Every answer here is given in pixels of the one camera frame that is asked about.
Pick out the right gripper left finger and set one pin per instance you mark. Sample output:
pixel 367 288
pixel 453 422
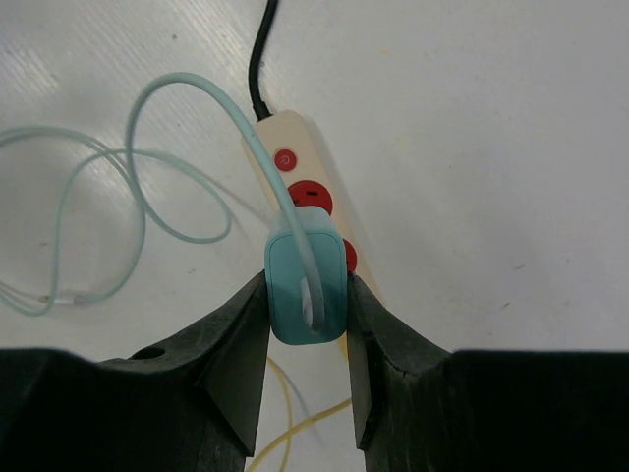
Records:
pixel 189 402

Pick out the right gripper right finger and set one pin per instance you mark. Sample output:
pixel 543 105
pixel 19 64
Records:
pixel 418 407

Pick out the teal charger with cable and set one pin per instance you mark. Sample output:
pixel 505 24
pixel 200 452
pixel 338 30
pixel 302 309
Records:
pixel 289 298

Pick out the beige red power strip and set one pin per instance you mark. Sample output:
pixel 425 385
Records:
pixel 307 171

